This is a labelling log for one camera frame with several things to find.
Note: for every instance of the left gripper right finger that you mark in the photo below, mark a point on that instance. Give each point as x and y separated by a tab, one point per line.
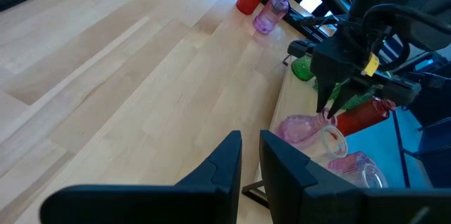
303	199

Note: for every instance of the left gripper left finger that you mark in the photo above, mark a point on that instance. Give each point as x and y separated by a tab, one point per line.
211	196

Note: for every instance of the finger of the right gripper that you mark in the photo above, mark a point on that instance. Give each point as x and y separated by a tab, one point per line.
324	93
343	99

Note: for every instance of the green faceted glass vase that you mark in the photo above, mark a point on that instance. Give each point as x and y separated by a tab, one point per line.
359	101

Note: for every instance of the green ribbed round glass vase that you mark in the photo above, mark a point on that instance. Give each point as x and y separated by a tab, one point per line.
302	69

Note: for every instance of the pink diamond-cut glass vase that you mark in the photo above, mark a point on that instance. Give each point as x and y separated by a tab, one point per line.
299	129

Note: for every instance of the clear textured glass vase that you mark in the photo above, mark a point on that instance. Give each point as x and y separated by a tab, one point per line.
333	142

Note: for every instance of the pink wide-mouth ribbed vase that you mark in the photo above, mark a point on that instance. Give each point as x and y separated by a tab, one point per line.
349	166

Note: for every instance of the pink ribbed bottle vase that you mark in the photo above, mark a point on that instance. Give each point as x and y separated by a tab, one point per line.
269	18

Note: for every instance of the light wooden shelf board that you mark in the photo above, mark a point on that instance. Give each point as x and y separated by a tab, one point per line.
296	100

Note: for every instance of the yellow tag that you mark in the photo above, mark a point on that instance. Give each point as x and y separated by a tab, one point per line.
370	65

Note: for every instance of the blue tray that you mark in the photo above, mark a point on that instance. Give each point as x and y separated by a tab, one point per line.
437	153

